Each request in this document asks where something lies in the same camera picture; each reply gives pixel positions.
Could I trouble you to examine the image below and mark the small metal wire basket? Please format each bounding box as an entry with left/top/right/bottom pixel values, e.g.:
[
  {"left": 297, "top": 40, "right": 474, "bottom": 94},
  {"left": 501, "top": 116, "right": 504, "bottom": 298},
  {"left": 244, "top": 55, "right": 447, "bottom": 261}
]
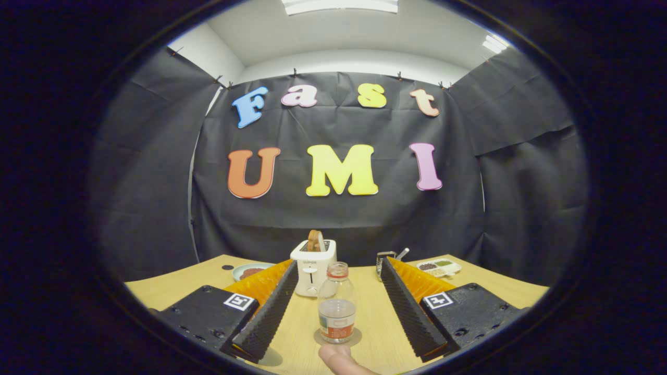
[{"left": 376, "top": 248, "right": 410, "bottom": 282}]

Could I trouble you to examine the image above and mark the clear plastic juice bottle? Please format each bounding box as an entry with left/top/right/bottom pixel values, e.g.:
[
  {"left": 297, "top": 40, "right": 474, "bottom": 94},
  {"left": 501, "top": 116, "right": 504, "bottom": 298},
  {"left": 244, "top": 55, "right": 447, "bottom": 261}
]
[{"left": 318, "top": 261, "right": 357, "bottom": 344}]

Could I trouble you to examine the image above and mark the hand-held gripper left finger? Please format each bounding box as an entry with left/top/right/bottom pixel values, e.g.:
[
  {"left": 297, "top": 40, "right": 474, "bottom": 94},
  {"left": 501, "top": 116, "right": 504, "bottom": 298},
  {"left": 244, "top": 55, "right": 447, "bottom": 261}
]
[{"left": 154, "top": 259, "right": 300, "bottom": 364}]

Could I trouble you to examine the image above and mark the pale green plate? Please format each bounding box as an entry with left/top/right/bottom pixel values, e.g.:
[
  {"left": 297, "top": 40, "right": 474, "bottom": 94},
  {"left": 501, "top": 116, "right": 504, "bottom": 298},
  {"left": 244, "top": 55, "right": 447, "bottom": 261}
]
[{"left": 232, "top": 262, "right": 277, "bottom": 282}]

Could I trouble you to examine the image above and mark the white divided condiment dish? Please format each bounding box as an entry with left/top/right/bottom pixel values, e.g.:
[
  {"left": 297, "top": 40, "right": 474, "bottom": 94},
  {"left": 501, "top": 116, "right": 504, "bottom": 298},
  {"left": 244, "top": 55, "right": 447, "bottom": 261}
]
[{"left": 416, "top": 258, "right": 462, "bottom": 278}]

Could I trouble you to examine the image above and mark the black backdrop cloth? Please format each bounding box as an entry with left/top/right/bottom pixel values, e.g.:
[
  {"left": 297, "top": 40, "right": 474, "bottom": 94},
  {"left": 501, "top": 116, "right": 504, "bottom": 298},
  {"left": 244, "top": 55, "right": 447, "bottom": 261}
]
[{"left": 89, "top": 47, "right": 589, "bottom": 287}]

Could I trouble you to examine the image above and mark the white toaster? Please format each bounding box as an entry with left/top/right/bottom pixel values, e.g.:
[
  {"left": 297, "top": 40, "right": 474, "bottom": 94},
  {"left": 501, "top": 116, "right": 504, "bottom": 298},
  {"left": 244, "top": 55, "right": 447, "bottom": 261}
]
[{"left": 290, "top": 239, "right": 337, "bottom": 297}]

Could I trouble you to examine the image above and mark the wooden table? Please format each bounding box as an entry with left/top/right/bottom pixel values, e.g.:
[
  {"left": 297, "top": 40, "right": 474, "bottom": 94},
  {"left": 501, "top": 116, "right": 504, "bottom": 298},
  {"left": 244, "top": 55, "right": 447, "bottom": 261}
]
[{"left": 125, "top": 254, "right": 550, "bottom": 375}]

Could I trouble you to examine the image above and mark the round brown coaster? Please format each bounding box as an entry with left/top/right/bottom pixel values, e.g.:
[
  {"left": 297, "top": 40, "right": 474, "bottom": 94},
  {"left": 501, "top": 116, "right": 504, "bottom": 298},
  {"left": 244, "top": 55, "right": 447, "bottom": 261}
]
[{"left": 314, "top": 327, "right": 362, "bottom": 348}]

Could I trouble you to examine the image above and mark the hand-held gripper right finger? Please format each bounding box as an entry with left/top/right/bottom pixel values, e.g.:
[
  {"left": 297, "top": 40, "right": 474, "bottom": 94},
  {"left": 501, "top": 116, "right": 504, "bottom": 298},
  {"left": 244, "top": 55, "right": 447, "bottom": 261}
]
[{"left": 380, "top": 256, "right": 529, "bottom": 364}]

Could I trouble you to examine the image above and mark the long ceiling light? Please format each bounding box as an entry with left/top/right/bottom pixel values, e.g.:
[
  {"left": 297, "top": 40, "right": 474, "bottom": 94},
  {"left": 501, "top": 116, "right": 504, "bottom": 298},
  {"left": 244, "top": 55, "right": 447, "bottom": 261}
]
[{"left": 281, "top": 0, "right": 399, "bottom": 15}]

